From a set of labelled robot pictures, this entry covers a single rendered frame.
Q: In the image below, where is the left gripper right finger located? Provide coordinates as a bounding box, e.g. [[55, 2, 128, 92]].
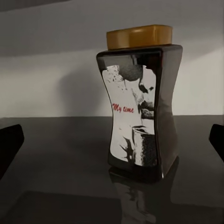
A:
[[209, 124, 224, 162]]

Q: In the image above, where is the bottle of coffee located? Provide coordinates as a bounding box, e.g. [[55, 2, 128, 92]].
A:
[[96, 24, 183, 181]]

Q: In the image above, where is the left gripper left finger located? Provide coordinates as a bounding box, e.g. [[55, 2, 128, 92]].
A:
[[0, 124, 24, 180]]

